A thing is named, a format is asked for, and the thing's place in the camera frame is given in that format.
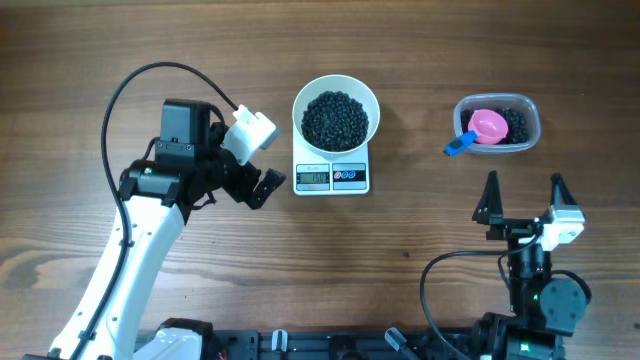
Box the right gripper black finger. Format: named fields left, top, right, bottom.
left=472, top=170, right=504, bottom=225
left=550, top=173, right=578, bottom=206

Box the pink scoop blue handle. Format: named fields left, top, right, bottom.
left=443, top=109, right=509, bottom=157

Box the pile of black beans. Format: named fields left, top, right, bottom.
left=301, top=91, right=369, bottom=152

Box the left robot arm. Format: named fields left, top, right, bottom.
left=46, top=99, right=286, bottom=359

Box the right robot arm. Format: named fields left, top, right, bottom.
left=469, top=171, right=592, bottom=359

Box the white digital kitchen scale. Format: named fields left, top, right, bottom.
left=293, top=133, right=371, bottom=196

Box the white bowl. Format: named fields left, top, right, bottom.
left=292, top=74, right=380, bottom=155

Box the clear plastic container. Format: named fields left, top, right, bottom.
left=453, top=93, right=542, bottom=155

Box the left black camera cable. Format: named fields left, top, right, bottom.
left=67, top=61, right=241, bottom=360

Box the black camera cable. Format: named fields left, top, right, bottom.
left=418, top=234, right=544, bottom=360
left=67, top=61, right=241, bottom=360

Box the right black camera cable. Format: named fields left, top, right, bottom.
left=418, top=234, right=544, bottom=360

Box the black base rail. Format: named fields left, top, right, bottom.
left=134, top=327, right=566, bottom=360

